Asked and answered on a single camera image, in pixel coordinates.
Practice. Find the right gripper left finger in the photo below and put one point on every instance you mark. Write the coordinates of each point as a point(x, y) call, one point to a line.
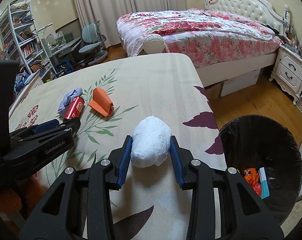
point(75, 194)

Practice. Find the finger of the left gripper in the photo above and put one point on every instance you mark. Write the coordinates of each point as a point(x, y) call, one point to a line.
point(44, 127)
point(25, 138)

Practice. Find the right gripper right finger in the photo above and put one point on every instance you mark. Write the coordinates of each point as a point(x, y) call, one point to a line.
point(243, 215)

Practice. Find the teal toothpaste tube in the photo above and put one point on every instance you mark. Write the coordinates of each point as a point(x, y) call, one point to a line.
point(264, 185)

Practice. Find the red can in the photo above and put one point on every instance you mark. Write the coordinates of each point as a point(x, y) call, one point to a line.
point(74, 109)

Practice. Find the orange wrapper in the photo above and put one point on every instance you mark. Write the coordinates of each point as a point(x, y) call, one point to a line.
point(251, 175)

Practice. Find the lavender cloth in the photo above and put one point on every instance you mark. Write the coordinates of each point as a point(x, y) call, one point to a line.
point(64, 104)

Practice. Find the orange paper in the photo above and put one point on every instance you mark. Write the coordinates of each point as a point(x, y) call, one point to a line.
point(101, 103)

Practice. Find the white paper ball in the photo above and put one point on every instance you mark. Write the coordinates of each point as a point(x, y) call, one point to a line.
point(151, 143)

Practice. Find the red plastic bag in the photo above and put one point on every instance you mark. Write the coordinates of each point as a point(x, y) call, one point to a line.
point(257, 188)

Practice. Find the black trash bin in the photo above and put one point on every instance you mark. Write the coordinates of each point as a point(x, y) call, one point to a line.
point(255, 141)

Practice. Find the study desk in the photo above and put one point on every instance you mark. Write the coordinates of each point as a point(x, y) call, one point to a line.
point(60, 49)

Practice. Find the floral cream tablecloth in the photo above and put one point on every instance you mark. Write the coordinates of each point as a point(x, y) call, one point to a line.
point(150, 205)

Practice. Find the white bookshelf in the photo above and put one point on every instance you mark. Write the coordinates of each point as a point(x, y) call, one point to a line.
point(21, 41)

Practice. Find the grey-blue desk chair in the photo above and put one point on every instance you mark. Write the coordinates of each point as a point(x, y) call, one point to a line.
point(94, 44)

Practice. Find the white box under bed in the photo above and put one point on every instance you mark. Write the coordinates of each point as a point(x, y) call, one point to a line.
point(240, 82)

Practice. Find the white nightstand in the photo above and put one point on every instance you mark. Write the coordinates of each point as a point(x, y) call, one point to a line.
point(287, 72)

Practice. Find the pink floral quilt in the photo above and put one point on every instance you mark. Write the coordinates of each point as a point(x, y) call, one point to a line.
point(207, 37)

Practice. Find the white bed with headboard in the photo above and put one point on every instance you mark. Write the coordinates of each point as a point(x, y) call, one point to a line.
point(260, 11)

